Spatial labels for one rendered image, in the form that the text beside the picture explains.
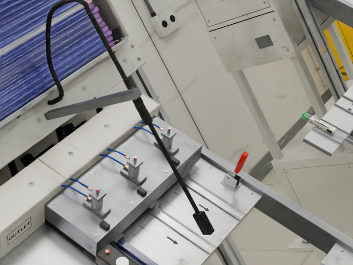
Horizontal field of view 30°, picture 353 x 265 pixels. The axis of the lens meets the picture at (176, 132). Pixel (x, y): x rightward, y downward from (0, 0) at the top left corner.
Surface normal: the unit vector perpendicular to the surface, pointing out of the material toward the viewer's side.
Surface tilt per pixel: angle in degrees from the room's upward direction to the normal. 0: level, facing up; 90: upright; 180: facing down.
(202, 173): 43
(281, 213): 90
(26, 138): 90
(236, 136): 90
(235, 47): 90
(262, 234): 0
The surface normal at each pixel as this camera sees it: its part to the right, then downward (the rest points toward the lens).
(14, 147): 0.66, -0.11
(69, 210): 0.12, -0.70
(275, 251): -0.45, -0.85
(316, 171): -0.60, 0.51
